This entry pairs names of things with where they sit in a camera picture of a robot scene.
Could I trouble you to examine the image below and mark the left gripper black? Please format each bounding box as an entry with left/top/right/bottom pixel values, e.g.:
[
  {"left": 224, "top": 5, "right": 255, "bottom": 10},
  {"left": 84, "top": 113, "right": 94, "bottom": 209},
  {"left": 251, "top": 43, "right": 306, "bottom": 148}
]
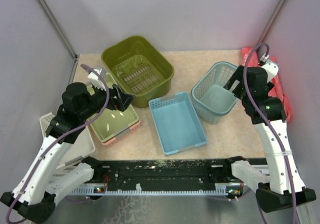
[{"left": 79, "top": 80, "right": 136, "bottom": 121}]

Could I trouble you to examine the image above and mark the light green shallow basket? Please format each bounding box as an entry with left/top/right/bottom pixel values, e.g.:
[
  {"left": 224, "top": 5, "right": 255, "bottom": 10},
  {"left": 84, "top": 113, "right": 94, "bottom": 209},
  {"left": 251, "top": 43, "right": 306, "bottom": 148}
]
[{"left": 87, "top": 72, "right": 140, "bottom": 142}]

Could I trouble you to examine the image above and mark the tall teal perforated basket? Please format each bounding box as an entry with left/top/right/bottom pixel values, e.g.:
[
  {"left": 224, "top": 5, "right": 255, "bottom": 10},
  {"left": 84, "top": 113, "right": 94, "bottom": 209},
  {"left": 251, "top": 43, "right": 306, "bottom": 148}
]
[{"left": 190, "top": 61, "right": 238, "bottom": 124}]

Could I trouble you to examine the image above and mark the large olive green container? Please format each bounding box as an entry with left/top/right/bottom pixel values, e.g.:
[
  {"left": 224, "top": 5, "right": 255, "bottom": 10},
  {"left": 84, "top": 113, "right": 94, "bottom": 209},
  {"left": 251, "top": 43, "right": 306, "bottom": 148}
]
[{"left": 101, "top": 36, "right": 175, "bottom": 108}]

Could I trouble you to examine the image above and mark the light blue shallow basket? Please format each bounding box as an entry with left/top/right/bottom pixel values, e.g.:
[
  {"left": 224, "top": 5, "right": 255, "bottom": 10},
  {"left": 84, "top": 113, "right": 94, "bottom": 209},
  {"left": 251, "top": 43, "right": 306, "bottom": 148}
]
[{"left": 148, "top": 92, "right": 208, "bottom": 156}]

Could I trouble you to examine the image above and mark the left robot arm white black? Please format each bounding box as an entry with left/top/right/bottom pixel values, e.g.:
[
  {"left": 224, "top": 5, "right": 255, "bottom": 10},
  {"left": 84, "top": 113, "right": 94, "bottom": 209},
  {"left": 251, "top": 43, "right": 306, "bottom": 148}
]
[{"left": 0, "top": 82, "right": 135, "bottom": 224}]

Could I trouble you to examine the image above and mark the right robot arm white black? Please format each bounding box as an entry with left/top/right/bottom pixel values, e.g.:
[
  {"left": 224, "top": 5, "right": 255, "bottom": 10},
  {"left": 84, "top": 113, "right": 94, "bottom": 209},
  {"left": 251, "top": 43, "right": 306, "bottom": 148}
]
[{"left": 223, "top": 61, "right": 317, "bottom": 213}]

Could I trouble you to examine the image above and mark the red plastic bag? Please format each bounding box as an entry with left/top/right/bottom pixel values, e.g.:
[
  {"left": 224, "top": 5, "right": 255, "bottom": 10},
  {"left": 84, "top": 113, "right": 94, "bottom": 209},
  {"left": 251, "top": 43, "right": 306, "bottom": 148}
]
[{"left": 240, "top": 47, "right": 294, "bottom": 122}]

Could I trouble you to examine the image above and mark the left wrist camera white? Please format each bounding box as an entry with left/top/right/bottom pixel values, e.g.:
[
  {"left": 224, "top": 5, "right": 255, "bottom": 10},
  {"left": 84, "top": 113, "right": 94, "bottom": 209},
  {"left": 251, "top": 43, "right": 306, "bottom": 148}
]
[{"left": 87, "top": 67, "right": 107, "bottom": 91}]

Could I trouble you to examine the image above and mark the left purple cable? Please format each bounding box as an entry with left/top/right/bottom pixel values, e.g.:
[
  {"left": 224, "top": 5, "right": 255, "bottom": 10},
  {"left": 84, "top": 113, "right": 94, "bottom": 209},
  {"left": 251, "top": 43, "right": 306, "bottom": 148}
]
[{"left": 4, "top": 64, "right": 111, "bottom": 224}]

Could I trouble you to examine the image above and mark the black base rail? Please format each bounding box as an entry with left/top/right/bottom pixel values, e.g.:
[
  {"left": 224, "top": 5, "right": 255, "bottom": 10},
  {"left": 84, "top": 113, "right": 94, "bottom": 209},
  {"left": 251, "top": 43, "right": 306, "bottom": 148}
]
[{"left": 67, "top": 158, "right": 273, "bottom": 200}]

